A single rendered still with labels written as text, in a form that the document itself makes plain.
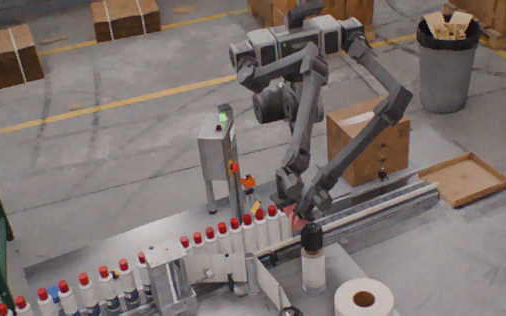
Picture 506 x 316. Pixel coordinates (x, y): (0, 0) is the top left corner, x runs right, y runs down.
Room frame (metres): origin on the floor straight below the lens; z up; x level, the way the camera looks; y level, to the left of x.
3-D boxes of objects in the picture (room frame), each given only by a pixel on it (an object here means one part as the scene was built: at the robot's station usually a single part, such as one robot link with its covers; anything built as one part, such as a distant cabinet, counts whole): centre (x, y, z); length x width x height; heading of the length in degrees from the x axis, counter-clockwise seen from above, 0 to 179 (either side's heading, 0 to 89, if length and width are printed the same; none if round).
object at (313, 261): (1.88, -0.18, 1.03); 0.09 x 0.09 x 0.30
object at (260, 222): (2.11, 0.00, 0.98); 0.05 x 0.05 x 0.20
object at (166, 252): (1.87, 0.35, 1.14); 0.14 x 0.11 x 0.01; 111
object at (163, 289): (1.87, 0.35, 1.01); 0.14 x 0.13 x 0.26; 111
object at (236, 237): (2.07, 0.10, 0.98); 0.05 x 0.05 x 0.20
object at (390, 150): (2.65, -0.54, 0.99); 0.30 x 0.24 x 0.27; 110
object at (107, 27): (6.52, 1.11, 0.11); 0.65 x 0.54 x 0.22; 101
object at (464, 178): (2.47, -0.94, 0.85); 0.30 x 0.26 x 0.04; 111
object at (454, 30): (4.55, -1.53, 0.50); 0.42 x 0.41 x 0.28; 104
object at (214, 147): (2.15, 0.12, 1.38); 0.17 x 0.10 x 0.19; 166
